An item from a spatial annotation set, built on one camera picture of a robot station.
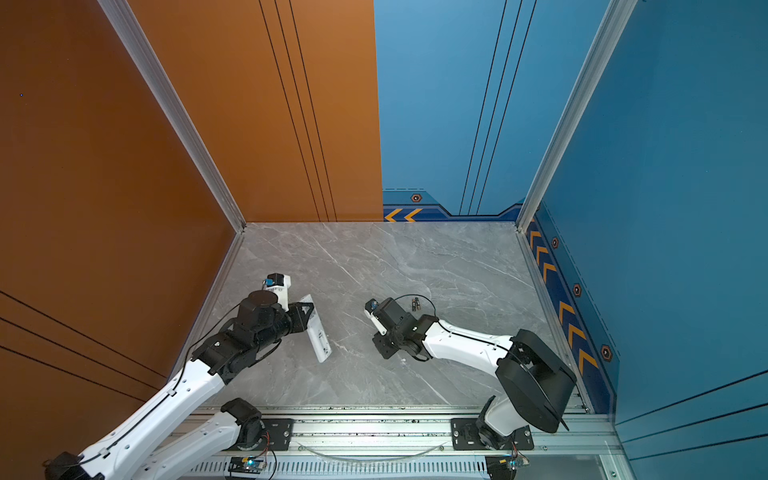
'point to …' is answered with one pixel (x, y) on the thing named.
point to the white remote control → (316, 332)
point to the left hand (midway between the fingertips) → (313, 303)
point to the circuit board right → (503, 467)
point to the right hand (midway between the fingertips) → (378, 339)
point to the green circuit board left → (245, 464)
